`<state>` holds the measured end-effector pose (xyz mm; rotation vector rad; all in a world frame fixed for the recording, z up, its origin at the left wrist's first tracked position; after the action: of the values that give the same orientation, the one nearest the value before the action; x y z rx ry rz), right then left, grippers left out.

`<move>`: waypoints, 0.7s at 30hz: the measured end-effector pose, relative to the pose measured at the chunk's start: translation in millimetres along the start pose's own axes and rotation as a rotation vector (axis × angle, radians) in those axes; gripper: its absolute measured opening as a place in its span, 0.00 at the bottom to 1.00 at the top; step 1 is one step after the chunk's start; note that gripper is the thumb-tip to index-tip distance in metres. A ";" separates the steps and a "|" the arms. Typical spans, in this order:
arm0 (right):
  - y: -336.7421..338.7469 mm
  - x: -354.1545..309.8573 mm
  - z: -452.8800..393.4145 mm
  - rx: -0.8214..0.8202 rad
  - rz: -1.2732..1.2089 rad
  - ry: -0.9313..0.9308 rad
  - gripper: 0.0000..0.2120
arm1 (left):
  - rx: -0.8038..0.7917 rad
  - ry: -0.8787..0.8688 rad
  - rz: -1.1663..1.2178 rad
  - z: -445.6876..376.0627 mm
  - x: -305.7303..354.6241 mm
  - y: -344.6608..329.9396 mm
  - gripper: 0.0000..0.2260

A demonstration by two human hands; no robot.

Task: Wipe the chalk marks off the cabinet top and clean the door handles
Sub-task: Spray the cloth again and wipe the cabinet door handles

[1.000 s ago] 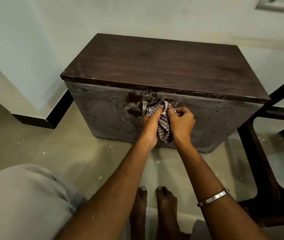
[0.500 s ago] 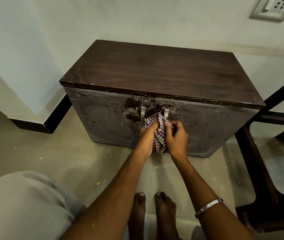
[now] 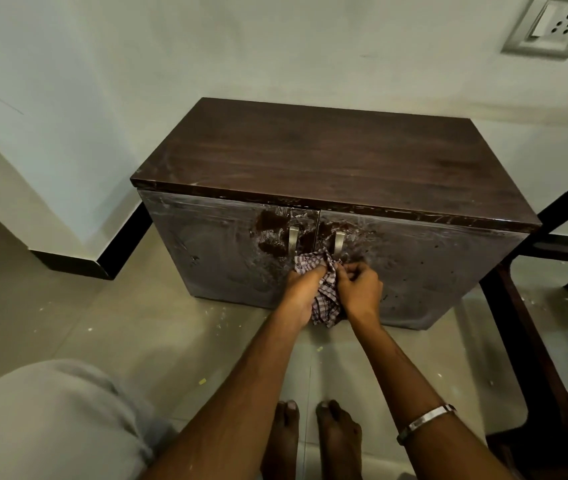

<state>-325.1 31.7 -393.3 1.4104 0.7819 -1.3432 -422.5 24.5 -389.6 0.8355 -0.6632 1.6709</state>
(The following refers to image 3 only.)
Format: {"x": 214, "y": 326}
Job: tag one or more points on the person's left hand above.
{"x": 300, "y": 297}

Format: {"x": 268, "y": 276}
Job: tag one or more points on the person's right hand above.
{"x": 361, "y": 294}

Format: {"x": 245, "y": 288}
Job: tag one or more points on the person's right thumb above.
{"x": 341, "y": 280}

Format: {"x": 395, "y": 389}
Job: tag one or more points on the person's left fingers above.
{"x": 311, "y": 272}

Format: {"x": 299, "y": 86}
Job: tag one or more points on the checkered cleaning cloth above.
{"x": 328, "y": 302}

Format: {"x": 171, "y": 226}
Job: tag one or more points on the person's right forearm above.
{"x": 413, "y": 394}

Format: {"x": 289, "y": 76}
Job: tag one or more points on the person's left forearm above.
{"x": 234, "y": 399}

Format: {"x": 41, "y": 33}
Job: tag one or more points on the dusty cabinet door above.
{"x": 204, "y": 244}
{"x": 438, "y": 274}

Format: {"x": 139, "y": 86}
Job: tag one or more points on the dark brown wooden cabinet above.
{"x": 334, "y": 154}

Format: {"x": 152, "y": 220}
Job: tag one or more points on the person's right foot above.
{"x": 339, "y": 439}

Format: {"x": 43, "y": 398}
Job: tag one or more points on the person's foot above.
{"x": 339, "y": 439}
{"x": 281, "y": 439}

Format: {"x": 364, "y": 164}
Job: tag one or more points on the person's left foot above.
{"x": 281, "y": 439}

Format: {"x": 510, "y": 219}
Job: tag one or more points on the person's grey clothing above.
{"x": 49, "y": 424}

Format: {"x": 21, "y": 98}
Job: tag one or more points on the dark wooden table frame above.
{"x": 523, "y": 344}

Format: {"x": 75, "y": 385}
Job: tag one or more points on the white wall socket plate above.
{"x": 551, "y": 24}

